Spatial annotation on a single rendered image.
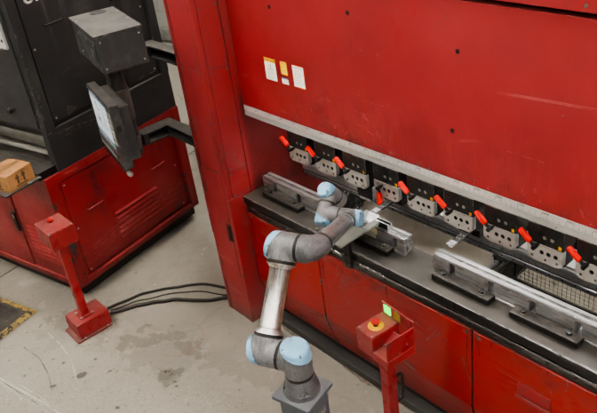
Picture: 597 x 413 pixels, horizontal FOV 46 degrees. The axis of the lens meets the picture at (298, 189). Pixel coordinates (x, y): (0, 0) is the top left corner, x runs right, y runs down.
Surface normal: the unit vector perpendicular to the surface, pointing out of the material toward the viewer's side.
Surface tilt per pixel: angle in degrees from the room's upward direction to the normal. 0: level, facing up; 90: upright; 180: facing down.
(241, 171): 90
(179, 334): 0
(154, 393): 0
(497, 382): 90
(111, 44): 90
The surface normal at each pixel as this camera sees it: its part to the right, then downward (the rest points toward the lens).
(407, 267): -0.12, -0.86
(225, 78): 0.66, 0.30
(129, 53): 0.49, 0.38
